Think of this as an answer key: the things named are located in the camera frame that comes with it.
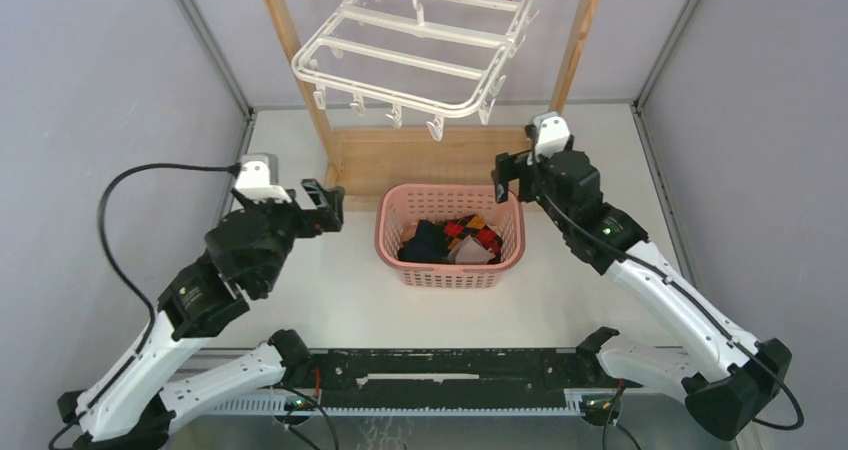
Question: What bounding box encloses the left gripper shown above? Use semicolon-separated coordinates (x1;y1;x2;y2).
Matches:
235;177;345;292

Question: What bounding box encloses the brown patterned sock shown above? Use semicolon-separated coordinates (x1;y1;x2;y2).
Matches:
442;214;503;257

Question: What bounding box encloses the pink plastic basket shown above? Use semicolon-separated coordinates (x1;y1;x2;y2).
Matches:
375;184;525;289

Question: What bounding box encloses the black red cuff sock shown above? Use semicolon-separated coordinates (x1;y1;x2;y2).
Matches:
397;220;450;264

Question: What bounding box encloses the white plastic clip hanger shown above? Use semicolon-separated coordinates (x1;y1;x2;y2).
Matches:
291;0;539;141

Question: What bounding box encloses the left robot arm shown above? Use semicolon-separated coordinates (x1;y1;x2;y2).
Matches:
57;179;345;449

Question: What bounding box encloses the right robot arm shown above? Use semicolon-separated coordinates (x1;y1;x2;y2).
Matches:
492;150;792;441

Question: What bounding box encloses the wooden hanging rack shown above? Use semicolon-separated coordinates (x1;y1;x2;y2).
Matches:
263;0;599;208

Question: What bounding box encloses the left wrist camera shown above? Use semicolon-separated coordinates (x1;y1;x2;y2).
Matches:
234;153;293;203

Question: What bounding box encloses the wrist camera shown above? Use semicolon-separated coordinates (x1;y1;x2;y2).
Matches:
527;111;574;161
234;153;293;203

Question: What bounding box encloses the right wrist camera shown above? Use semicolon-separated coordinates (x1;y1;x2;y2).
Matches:
527;111;574;161

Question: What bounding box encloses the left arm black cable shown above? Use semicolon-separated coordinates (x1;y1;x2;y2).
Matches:
47;163;240;450

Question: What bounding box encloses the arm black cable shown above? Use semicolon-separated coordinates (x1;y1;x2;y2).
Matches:
47;163;240;450
529;128;806;432

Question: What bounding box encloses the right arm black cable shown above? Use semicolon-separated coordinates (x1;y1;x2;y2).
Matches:
529;128;806;432

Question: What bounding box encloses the black mounting rail base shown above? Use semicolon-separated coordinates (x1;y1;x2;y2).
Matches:
170;347;644;416

